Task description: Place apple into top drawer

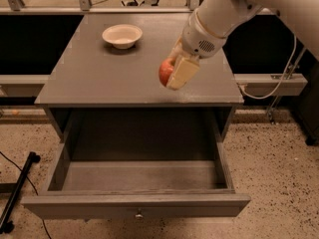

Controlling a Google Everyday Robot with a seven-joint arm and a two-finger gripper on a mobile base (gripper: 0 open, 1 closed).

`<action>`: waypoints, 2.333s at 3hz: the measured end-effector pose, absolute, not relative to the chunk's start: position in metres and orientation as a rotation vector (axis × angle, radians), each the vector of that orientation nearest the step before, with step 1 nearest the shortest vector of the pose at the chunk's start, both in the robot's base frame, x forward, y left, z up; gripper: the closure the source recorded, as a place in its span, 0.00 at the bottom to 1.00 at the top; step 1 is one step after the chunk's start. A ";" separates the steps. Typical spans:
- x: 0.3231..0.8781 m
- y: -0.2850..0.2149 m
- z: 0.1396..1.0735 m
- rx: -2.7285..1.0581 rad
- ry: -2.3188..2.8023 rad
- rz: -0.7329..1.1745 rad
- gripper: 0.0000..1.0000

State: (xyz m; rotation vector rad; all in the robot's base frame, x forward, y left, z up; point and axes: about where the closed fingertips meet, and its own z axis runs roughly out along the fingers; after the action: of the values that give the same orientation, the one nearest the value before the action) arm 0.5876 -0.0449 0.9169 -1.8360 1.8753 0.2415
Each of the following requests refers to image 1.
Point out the red apple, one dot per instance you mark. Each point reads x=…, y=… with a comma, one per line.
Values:
x=165, y=70

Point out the grey cabinet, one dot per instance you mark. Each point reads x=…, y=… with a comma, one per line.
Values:
x=92, y=74

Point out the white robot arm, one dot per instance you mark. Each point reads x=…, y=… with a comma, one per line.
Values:
x=209, y=25

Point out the open grey top drawer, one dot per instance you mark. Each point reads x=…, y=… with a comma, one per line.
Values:
x=99, y=180

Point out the black stand leg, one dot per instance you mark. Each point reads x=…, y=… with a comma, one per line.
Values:
x=6, y=226

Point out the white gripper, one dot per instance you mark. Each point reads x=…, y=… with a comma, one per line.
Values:
x=199, y=41

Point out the white bowl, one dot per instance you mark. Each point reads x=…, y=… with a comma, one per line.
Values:
x=122, y=36

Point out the metal frame rail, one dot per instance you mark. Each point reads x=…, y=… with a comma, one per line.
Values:
x=99, y=10

